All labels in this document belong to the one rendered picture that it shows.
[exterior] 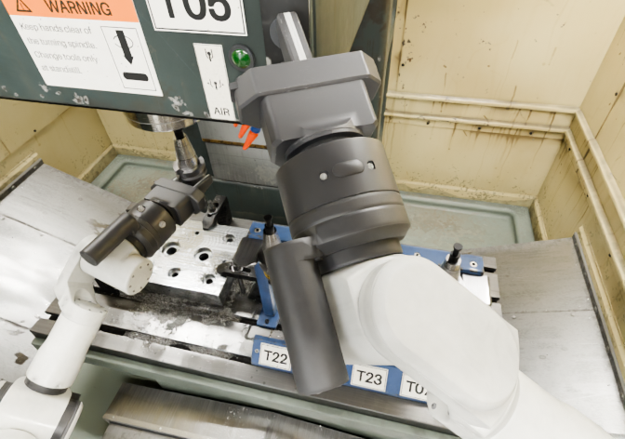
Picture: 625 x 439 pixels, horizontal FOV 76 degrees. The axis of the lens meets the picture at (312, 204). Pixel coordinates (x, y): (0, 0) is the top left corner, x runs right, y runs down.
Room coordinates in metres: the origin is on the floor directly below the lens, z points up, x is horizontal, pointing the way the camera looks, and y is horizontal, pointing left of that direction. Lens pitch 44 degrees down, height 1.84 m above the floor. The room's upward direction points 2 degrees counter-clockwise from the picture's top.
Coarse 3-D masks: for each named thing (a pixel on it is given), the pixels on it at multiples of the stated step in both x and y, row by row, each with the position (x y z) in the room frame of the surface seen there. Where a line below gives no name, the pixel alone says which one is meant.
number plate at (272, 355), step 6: (264, 348) 0.44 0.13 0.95; (270, 348) 0.44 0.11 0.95; (276, 348) 0.44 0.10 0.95; (282, 348) 0.44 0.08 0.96; (264, 354) 0.43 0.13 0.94; (270, 354) 0.43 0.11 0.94; (276, 354) 0.43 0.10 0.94; (282, 354) 0.43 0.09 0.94; (264, 360) 0.42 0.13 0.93; (270, 360) 0.42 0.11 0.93; (276, 360) 0.42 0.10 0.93; (282, 360) 0.42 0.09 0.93; (288, 360) 0.42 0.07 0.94; (276, 366) 0.41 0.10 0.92; (282, 366) 0.41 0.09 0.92; (288, 366) 0.41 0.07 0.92
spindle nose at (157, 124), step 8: (128, 120) 0.60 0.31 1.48; (136, 120) 0.58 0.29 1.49; (144, 120) 0.57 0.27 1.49; (152, 120) 0.57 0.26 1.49; (160, 120) 0.57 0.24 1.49; (168, 120) 0.57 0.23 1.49; (176, 120) 0.58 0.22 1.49; (184, 120) 0.59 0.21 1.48; (192, 120) 0.59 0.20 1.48; (200, 120) 0.61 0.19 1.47; (144, 128) 0.58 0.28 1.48; (152, 128) 0.57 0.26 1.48; (160, 128) 0.57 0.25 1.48; (168, 128) 0.58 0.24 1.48; (176, 128) 0.58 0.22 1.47
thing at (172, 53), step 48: (0, 0) 0.46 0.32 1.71; (144, 0) 0.41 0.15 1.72; (336, 0) 0.46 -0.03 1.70; (0, 48) 0.47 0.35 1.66; (192, 48) 0.40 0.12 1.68; (336, 48) 0.46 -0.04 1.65; (0, 96) 0.48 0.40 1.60; (48, 96) 0.46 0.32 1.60; (96, 96) 0.44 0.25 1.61; (144, 96) 0.42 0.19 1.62; (192, 96) 0.41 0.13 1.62
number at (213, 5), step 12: (180, 0) 0.40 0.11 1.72; (192, 0) 0.40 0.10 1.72; (204, 0) 0.40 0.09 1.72; (216, 0) 0.39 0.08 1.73; (228, 0) 0.39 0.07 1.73; (192, 12) 0.40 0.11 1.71; (204, 12) 0.40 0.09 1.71; (216, 12) 0.39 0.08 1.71; (228, 12) 0.39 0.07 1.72; (192, 24) 0.40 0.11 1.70; (204, 24) 0.40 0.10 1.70; (216, 24) 0.39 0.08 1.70; (228, 24) 0.39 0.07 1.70
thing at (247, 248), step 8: (248, 240) 0.55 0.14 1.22; (256, 240) 0.55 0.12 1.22; (240, 248) 0.53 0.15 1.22; (248, 248) 0.52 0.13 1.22; (256, 248) 0.52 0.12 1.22; (240, 256) 0.51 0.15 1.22; (248, 256) 0.51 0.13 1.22; (256, 256) 0.50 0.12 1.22; (240, 264) 0.49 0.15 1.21; (248, 264) 0.49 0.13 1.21; (256, 264) 0.49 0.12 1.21
